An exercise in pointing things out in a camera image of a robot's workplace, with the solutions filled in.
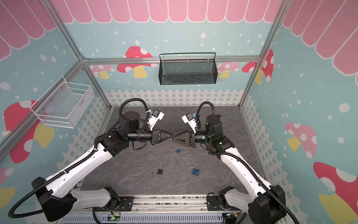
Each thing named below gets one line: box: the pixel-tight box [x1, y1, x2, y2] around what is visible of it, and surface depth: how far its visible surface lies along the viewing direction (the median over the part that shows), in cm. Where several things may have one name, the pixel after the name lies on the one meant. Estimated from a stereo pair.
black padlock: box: [156, 165, 164, 175], surface depth 87 cm
